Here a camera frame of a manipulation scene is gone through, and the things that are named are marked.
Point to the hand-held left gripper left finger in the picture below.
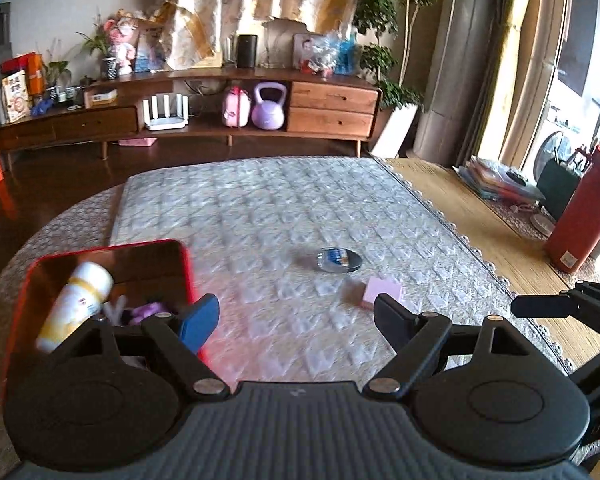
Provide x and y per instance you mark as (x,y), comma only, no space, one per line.
(200,322)

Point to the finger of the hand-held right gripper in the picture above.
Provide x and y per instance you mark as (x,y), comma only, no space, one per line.
(540,306)

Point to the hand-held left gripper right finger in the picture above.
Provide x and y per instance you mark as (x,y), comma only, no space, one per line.
(395,320)

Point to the red tray with gold interior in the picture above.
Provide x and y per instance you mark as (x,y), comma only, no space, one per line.
(145,260)

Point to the white sunglasses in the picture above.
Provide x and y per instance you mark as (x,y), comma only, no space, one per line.
(114,310)

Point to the pink block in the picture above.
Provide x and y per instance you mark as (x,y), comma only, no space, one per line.
(382,290)

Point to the round metal tin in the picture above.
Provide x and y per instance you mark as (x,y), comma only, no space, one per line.
(337,260)

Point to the red water bottle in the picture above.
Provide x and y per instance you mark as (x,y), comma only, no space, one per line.
(580,220)

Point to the dark green bag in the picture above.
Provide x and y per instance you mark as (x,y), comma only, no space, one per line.
(557,190)

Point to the white and yellow bottle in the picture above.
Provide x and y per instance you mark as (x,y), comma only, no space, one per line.
(75,305)

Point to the stack of papers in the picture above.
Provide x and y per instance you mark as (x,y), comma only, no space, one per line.
(495,180)

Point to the white quilted mat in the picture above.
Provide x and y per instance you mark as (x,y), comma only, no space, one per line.
(280,200)

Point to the grey fan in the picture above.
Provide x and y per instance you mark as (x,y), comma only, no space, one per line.
(550,152)

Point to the flat pink box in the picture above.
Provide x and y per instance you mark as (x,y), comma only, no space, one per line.
(137,141)

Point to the white router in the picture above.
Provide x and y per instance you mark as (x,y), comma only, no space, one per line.
(166,120)

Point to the light wooden drawer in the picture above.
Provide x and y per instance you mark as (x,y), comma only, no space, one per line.
(330,121)
(335,98)

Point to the pink bag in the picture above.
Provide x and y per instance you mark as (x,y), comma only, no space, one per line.
(236,110)

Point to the purple kettlebell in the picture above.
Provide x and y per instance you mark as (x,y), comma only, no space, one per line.
(268,114)

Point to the long wooden cabinet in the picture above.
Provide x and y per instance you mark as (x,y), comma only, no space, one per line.
(95,122)

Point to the small wooden box white label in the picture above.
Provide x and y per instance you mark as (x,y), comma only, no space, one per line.
(100,98)

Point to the beige curtain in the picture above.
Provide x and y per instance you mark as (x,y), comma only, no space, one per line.
(480,60)

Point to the blue cloth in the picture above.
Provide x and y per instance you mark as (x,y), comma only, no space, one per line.
(42,106)

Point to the small plant in striped pot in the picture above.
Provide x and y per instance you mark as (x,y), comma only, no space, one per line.
(109,67)

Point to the bundle of blue plastic bags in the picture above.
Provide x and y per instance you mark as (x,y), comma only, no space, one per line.
(335,55)

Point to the black cylinder speaker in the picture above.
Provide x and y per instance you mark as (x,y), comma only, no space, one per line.
(246,51)

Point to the blue picture book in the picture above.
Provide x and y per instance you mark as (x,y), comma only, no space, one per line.
(149,50)

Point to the white and yellow snack box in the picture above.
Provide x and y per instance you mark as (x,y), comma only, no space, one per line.
(16,100)

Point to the pink plush doll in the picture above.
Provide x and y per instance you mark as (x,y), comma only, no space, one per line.
(122,42)

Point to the tall potted plant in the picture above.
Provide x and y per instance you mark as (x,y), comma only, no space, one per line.
(380,15)

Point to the orange and red boxes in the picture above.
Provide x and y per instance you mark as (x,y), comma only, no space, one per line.
(27,67)

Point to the photo frame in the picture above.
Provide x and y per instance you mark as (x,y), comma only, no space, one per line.
(301,47)

